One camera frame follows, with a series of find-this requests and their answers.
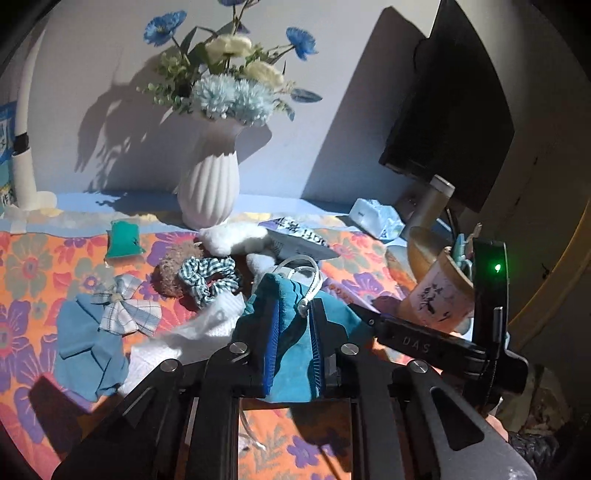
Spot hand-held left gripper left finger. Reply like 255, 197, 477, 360
51, 274, 282, 480

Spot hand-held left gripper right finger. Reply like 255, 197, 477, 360
308, 298, 541, 480

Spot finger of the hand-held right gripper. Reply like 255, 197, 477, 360
344, 301, 385, 335

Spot teal drawstring pouch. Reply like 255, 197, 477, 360
235, 256, 375, 404

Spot white towel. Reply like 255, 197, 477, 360
124, 295, 245, 393

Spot checked scrunchie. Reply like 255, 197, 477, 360
178, 256, 243, 308

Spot white plush toy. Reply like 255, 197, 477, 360
198, 224, 287, 282

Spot brown fuzzy scrunchie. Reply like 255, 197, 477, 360
152, 242, 204, 298

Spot blue cloth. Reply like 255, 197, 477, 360
55, 295, 130, 400

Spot person's right forearm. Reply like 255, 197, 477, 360
489, 415, 559, 476

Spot brown printed cup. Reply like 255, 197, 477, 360
406, 249, 481, 326

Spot tissue pack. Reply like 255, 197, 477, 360
348, 198, 404, 243

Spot printed flat packet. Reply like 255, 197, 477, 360
259, 216, 342, 261

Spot beige thermos bottle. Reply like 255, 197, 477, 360
406, 174, 455, 232

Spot plaid hair bow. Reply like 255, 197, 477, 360
90, 275, 162, 337

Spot white ribbed vase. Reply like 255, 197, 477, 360
178, 115, 273, 230

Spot small green pouch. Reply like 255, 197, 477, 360
106, 220, 144, 259

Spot black flat screen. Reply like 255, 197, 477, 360
379, 0, 515, 213

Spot floral tablecloth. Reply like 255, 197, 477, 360
0, 226, 416, 480

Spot blue and white artificial flowers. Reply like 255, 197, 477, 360
139, 0, 324, 127

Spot white pipe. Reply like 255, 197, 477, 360
11, 44, 56, 208

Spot wall poster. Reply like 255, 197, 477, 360
0, 104, 19, 208

